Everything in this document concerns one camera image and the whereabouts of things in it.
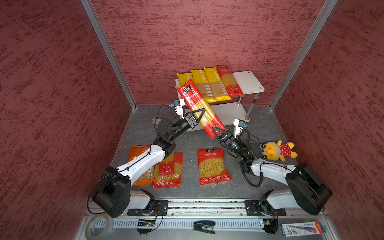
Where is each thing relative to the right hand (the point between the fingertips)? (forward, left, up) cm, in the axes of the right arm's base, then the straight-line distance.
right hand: (210, 130), depth 68 cm
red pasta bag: (-11, +22, -22) cm, 33 cm away
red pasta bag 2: (-8, -2, -27) cm, 28 cm away
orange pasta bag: (-11, +35, -27) cm, 45 cm away
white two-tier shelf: (+41, -26, -29) cm, 57 cm away
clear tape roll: (-34, +48, -27) cm, 65 cm away
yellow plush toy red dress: (+1, -40, -25) cm, 47 cm away
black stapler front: (-34, +3, -29) cm, 45 cm away
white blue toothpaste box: (-37, -42, -30) cm, 63 cm away
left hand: (+6, +2, +6) cm, 9 cm away
